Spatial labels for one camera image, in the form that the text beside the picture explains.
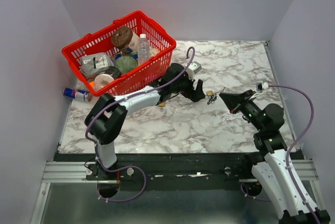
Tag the black mounting base rail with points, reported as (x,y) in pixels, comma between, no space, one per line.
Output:
(167,171)

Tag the key with robot keychain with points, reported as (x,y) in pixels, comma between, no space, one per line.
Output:
(212,99)

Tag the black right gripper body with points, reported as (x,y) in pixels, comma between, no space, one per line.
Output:
(248,108)

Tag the white tape roll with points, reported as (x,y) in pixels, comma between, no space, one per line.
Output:
(102,80)

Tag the red bull can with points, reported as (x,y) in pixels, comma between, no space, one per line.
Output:
(77,94)

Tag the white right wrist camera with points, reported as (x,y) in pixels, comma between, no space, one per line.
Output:
(260,87)

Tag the grey foil snack bag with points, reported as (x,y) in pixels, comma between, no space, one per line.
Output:
(91,65)

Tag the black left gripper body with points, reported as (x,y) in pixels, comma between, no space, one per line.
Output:
(191,93)

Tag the long shackle brass padlock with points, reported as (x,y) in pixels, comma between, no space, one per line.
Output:
(209,93)

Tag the green round ball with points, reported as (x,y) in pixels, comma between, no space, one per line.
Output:
(125,64)

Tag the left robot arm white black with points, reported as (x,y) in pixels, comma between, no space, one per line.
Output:
(105,120)

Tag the brown lid paper cup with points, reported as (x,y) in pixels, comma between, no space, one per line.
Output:
(125,40)

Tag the clear plastic water bottle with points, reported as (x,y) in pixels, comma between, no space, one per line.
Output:
(143,49)

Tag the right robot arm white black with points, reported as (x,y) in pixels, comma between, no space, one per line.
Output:
(271,165)

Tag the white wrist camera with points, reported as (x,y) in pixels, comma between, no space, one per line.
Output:
(195,67)
(260,87)

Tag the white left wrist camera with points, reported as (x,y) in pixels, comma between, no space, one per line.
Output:
(195,67)

